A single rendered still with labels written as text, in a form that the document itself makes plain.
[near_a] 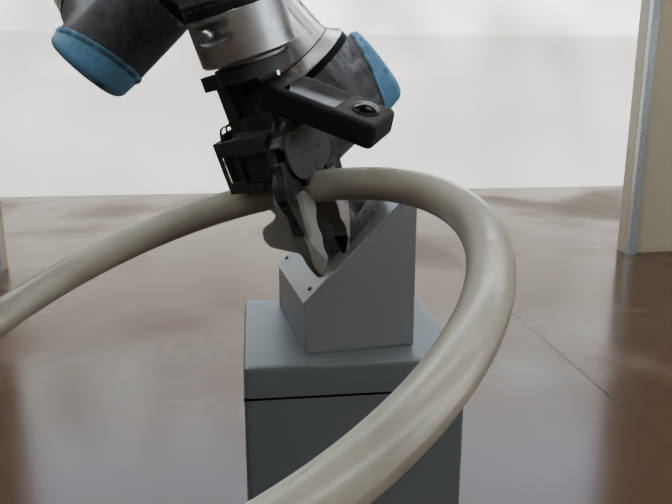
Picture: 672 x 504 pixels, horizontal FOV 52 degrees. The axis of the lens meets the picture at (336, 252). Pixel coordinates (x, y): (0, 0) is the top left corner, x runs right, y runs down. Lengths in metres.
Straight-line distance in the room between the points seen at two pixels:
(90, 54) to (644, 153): 5.41
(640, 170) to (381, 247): 4.79
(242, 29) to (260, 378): 0.75
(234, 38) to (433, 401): 0.38
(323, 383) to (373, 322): 0.15
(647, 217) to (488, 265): 5.71
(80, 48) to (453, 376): 0.53
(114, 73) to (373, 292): 0.69
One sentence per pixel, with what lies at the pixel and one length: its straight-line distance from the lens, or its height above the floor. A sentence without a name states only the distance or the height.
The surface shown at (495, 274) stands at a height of 1.22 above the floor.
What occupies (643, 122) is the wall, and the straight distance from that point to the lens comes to 5.90.
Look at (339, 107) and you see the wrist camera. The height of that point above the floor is 1.31.
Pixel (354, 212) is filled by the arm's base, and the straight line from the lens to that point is 1.29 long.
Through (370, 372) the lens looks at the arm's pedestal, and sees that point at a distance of 1.25.
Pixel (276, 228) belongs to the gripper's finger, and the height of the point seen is 1.19.
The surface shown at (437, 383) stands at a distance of 0.33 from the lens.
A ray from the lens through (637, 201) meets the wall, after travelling 5.97.
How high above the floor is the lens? 1.33
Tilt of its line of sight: 14 degrees down
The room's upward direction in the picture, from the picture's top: straight up
